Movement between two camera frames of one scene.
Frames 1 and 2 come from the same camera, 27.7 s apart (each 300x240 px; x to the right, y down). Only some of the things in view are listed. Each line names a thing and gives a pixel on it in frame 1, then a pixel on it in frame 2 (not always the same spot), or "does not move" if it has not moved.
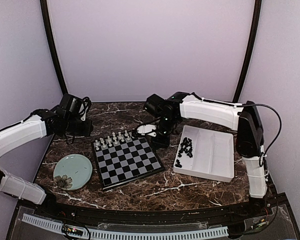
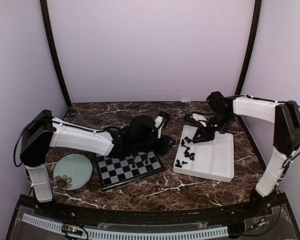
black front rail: (242, 210) does not move
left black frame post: (45, 11) does not move
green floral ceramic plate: (72, 172) does not move
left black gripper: (87, 131) -> (164, 147)
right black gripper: (163, 143) -> (207, 135)
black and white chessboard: (125, 161) does not move
